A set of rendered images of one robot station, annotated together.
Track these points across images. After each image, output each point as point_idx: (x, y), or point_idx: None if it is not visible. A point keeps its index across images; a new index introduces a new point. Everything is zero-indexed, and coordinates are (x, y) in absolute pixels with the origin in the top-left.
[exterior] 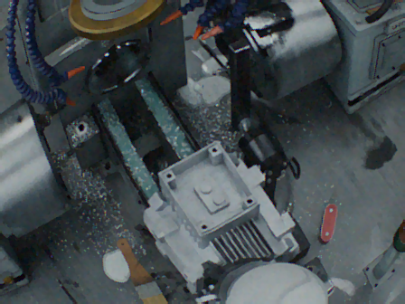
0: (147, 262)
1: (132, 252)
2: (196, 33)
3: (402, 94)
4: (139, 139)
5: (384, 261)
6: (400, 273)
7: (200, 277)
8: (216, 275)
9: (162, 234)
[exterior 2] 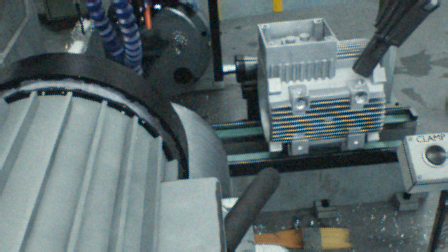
0: (275, 229)
1: (260, 234)
2: (149, 19)
3: (230, 55)
4: None
5: (387, 68)
6: (395, 91)
7: (386, 37)
8: (395, 16)
9: (307, 92)
